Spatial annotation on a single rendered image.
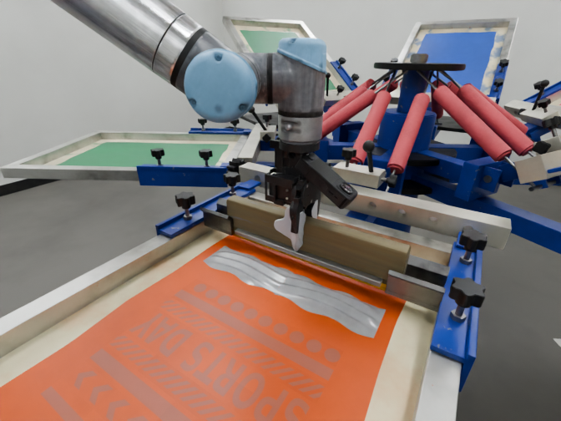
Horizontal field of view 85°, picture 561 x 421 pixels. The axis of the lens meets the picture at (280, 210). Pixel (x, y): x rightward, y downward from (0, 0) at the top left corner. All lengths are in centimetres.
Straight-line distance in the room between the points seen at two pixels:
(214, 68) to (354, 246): 36
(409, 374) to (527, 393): 146
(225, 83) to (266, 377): 37
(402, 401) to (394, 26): 453
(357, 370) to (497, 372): 150
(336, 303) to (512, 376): 149
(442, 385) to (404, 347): 9
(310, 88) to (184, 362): 44
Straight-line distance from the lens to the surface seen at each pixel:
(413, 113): 109
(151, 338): 54
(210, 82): 35
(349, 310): 55
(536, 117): 154
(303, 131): 50
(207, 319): 54
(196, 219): 73
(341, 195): 51
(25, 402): 54
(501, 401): 185
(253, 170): 90
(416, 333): 55
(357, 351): 50
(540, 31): 461
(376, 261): 55
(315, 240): 58
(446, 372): 47
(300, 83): 49
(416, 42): 251
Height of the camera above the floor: 134
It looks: 27 degrees down
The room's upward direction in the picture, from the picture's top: 1 degrees clockwise
